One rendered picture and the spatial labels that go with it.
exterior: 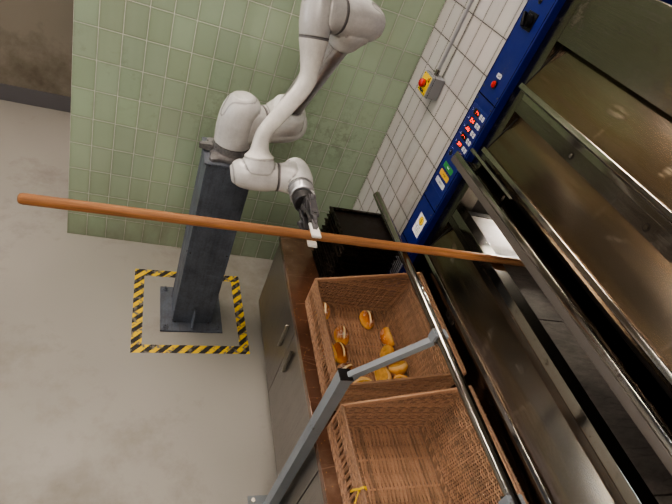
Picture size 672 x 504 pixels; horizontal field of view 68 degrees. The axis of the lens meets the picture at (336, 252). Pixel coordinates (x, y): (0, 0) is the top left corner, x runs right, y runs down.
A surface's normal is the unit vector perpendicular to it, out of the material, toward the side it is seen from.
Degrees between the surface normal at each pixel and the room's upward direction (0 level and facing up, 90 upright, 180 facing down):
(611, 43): 90
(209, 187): 90
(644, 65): 90
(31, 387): 0
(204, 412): 0
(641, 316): 70
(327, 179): 90
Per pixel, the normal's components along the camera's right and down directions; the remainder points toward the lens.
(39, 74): 0.25, 0.66
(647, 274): -0.75, -0.38
